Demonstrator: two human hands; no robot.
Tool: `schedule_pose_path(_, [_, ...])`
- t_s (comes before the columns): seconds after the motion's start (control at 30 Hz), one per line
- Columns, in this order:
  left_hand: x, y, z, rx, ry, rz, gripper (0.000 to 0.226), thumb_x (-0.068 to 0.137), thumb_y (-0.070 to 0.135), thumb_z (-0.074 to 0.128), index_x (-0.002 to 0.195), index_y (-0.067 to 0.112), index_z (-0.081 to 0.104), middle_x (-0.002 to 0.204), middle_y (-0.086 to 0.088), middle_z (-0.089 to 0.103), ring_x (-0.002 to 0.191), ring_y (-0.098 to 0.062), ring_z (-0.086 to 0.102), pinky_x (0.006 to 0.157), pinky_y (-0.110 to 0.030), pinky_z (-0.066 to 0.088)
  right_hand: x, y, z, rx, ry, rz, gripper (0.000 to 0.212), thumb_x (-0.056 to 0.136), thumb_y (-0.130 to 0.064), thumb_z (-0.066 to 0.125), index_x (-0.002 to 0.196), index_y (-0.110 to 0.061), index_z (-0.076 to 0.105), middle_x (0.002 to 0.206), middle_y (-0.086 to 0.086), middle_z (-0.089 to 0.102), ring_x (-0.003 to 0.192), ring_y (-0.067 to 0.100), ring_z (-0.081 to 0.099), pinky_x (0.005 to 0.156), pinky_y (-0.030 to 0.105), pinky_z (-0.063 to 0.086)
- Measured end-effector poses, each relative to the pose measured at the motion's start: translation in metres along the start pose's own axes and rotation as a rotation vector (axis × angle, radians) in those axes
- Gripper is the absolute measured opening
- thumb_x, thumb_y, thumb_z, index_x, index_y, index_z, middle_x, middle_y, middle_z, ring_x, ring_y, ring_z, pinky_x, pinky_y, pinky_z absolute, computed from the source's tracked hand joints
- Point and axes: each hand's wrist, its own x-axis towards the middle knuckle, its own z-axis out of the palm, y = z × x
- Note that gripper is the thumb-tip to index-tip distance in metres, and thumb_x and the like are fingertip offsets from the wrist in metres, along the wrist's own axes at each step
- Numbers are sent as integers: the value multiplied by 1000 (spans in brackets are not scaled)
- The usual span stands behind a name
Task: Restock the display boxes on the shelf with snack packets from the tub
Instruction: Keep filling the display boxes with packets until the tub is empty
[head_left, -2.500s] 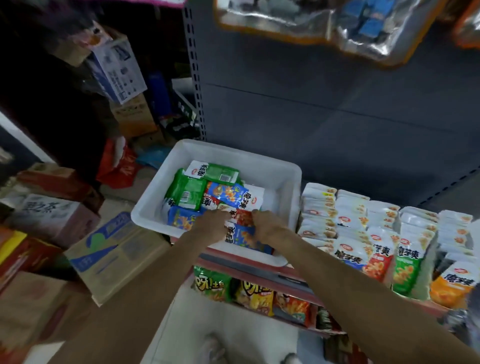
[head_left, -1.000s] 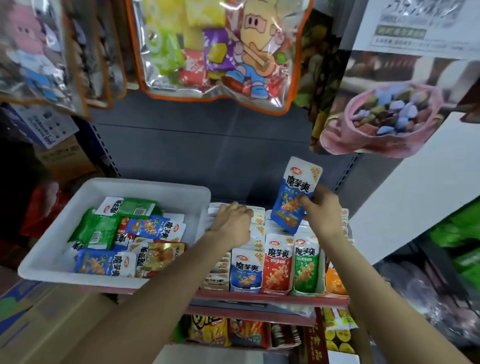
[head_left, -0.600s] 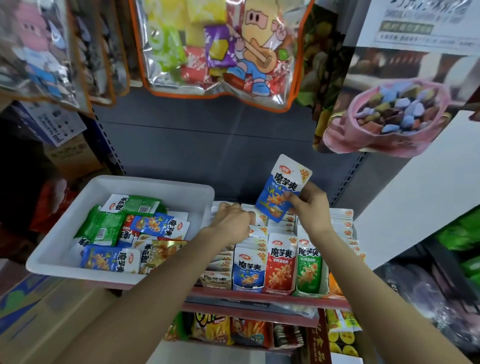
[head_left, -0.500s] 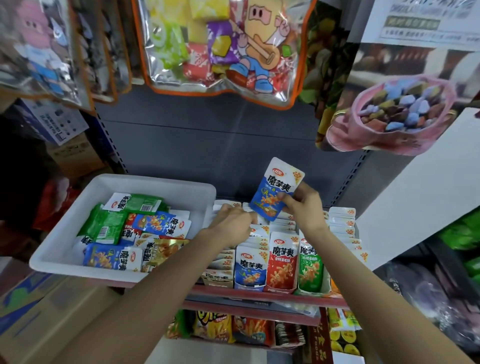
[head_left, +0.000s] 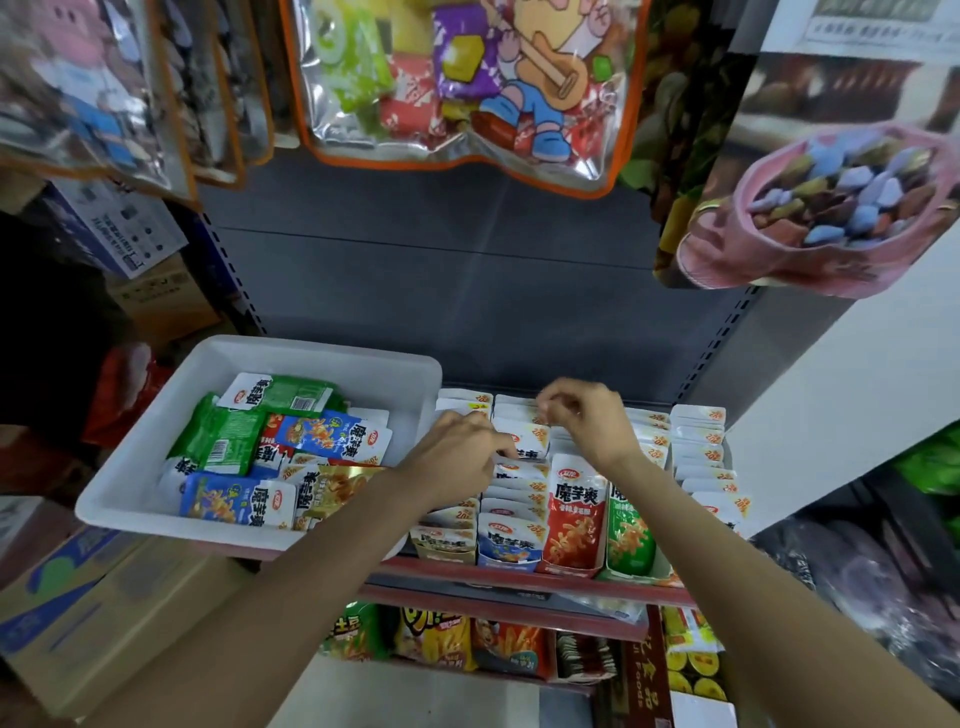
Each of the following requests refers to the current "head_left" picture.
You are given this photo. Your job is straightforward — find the plain brown cardboard carton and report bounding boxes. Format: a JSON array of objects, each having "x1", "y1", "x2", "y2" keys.
[{"x1": 105, "y1": 255, "x2": 224, "y2": 350}]

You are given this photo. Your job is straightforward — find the orange-edged clear candy bag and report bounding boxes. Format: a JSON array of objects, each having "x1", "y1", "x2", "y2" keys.
[{"x1": 762, "y1": 0, "x2": 960, "y2": 65}]

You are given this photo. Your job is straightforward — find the person's right forearm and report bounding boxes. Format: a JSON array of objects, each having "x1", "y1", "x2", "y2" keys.
[{"x1": 615, "y1": 457, "x2": 960, "y2": 728}]

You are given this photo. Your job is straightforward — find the dark red white-label carton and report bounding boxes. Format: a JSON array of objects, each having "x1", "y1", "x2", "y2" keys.
[{"x1": 615, "y1": 607, "x2": 740, "y2": 728}]

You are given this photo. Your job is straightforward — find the red display box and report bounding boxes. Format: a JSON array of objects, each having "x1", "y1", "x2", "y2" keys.
[{"x1": 540, "y1": 435, "x2": 612, "y2": 579}]

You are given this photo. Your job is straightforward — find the gold display box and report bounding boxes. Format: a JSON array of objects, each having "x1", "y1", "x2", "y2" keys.
[{"x1": 408, "y1": 390, "x2": 497, "y2": 566}]

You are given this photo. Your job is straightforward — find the row of orange chip bags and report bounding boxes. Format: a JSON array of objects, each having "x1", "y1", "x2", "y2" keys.
[{"x1": 322, "y1": 600, "x2": 620, "y2": 684}]

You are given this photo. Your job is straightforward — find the hanging yellow green snack bags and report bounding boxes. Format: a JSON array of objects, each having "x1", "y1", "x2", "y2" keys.
[{"x1": 622, "y1": 0, "x2": 767, "y2": 287}]

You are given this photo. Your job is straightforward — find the pile of snack packets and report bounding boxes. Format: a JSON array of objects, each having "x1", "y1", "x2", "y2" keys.
[{"x1": 157, "y1": 372, "x2": 395, "y2": 530}]

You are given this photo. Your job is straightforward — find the orange trimmed toy snack bag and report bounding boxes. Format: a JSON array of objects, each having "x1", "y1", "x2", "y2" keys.
[{"x1": 0, "y1": 0, "x2": 302, "y2": 204}]

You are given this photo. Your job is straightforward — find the stack of green packs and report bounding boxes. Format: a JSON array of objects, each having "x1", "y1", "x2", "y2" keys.
[{"x1": 900, "y1": 427, "x2": 960, "y2": 542}]

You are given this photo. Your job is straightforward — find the red plastic bag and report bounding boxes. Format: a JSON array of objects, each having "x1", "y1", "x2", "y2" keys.
[{"x1": 82, "y1": 342, "x2": 174, "y2": 452}]

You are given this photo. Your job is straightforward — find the person's left hand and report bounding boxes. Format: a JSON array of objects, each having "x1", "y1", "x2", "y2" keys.
[{"x1": 393, "y1": 411, "x2": 519, "y2": 515}]

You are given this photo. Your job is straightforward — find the white blue carton box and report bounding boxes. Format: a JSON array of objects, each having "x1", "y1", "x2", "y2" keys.
[{"x1": 45, "y1": 180, "x2": 189, "y2": 279}]

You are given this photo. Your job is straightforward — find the orange trimmed colourful candy bag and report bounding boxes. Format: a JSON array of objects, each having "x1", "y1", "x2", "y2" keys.
[{"x1": 282, "y1": 0, "x2": 654, "y2": 200}]

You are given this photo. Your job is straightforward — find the green display box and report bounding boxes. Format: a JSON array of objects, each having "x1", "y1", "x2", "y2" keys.
[{"x1": 603, "y1": 408, "x2": 677, "y2": 584}]

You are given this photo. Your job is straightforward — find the yellow snack packets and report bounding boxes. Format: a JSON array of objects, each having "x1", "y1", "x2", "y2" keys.
[{"x1": 663, "y1": 604, "x2": 729, "y2": 702}]

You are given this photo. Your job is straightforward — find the person's left forearm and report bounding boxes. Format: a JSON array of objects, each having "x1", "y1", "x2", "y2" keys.
[{"x1": 90, "y1": 487, "x2": 452, "y2": 728}]

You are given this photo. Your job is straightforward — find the black plastic wrapped bundle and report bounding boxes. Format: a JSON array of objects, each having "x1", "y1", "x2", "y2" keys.
[{"x1": 750, "y1": 480, "x2": 960, "y2": 692}]

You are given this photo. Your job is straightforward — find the blue print cardboard carton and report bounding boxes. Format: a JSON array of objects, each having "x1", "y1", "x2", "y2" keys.
[{"x1": 0, "y1": 525, "x2": 249, "y2": 719}]

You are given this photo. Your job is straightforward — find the orange display box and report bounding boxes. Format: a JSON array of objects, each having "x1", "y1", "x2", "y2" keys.
[{"x1": 667, "y1": 405, "x2": 755, "y2": 542}]

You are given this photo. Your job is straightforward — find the white plastic bin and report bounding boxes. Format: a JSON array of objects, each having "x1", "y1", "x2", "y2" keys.
[{"x1": 75, "y1": 336, "x2": 444, "y2": 560}]

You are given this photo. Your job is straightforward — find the person's right hand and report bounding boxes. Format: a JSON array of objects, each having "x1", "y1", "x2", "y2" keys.
[{"x1": 535, "y1": 378, "x2": 647, "y2": 479}]

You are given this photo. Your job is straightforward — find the hanging pink candy bag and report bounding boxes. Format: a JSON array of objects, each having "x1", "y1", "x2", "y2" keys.
[{"x1": 675, "y1": 123, "x2": 960, "y2": 299}]

